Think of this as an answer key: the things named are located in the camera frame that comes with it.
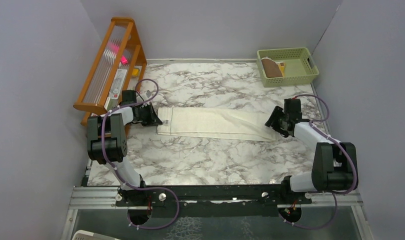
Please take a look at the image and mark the white tray corner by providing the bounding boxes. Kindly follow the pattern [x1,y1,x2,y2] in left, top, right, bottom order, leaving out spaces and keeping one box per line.
[72,230,119,240]

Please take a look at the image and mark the yellow brown bear towel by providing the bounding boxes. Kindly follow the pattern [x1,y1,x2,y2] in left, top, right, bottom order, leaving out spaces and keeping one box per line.
[261,57,286,78]

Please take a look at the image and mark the cream white towel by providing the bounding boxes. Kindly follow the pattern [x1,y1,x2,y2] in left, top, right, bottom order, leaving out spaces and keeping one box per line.
[157,107,281,142]

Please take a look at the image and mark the wooden rack with rods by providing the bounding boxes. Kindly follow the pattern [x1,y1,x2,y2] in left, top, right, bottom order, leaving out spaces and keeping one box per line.
[73,17,148,127]

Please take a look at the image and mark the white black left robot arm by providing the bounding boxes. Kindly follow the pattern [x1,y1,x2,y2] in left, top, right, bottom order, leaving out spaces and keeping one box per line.
[87,90,162,206]

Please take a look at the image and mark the green perforated plastic basket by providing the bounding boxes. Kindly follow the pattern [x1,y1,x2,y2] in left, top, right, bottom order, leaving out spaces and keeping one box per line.
[257,47,319,88]

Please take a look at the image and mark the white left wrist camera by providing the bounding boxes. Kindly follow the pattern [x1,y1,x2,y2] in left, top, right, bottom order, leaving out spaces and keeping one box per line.
[145,90,154,99]

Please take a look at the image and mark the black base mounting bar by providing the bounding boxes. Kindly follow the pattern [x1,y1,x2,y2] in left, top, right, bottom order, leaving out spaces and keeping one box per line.
[115,184,312,218]

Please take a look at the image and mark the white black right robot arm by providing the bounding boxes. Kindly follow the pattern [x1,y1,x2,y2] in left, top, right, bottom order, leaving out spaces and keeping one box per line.
[265,97,359,204]

